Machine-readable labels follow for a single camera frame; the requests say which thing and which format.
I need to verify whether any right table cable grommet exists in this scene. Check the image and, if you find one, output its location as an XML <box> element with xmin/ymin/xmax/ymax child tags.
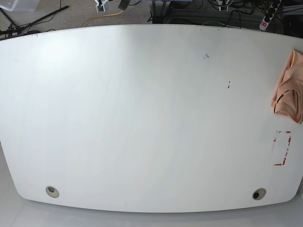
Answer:
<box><xmin>252</xmin><ymin>188</ymin><xmax>267</xmax><ymax>201</ymax></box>

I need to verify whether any peach T-shirt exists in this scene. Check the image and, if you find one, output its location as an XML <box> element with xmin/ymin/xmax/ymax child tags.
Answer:
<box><xmin>271</xmin><ymin>49</ymin><xmax>303</xmax><ymax>124</ymax></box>

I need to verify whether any clear plastic storage box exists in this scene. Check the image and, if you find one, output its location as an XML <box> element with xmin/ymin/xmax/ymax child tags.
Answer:
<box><xmin>0</xmin><ymin>0</ymin><xmax>40</xmax><ymax>12</ymax></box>

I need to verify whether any red tape rectangle marking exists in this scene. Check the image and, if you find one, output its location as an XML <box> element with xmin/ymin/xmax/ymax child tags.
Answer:
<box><xmin>272</xmin><ymin>131</ymin><xmax>292</xmax><ymax>166</ymax></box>

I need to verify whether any black tripod stand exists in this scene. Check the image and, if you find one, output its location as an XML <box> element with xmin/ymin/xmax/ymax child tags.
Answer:
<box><xmin>0</xmin><ymin>5</ymin><xmax>69</xmax><ymax>38</ymax></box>

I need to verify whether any white power strip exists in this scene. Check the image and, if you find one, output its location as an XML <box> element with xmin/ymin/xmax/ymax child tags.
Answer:
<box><xmin>259</xmin><ymin>0</ymin><xmax>281</xmax><ymax>31</ymax></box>

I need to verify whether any black equipment base on floor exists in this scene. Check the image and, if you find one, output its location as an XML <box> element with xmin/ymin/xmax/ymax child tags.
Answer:
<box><xmin>147</xmin><ymin>0</ymin><xmax>209</xmax><ymax>24</ymax></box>

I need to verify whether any yellow cable on floor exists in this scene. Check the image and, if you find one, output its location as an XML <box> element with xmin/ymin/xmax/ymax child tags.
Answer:
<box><xmin>80</xmin><ymin>9</ymin><xmax>124</xmax><ymax>28</ymax></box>

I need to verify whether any table cable grommet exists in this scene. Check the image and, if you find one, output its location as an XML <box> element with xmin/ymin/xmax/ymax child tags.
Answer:
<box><xmin>45</xmin><ymin>186</ymin><xmax>60</xmax><ymax>198</ymax></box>
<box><xmin>252</xmin><ymin>188</ymin><xmax>267</xmax><ymax>201</ymax></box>

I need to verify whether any left table cable grommet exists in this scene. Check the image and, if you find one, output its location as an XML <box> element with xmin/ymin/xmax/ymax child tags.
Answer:
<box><xmin>45</xmin><ymin>186</ymin><xmax>60</xmax><ymax>198</ymax></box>

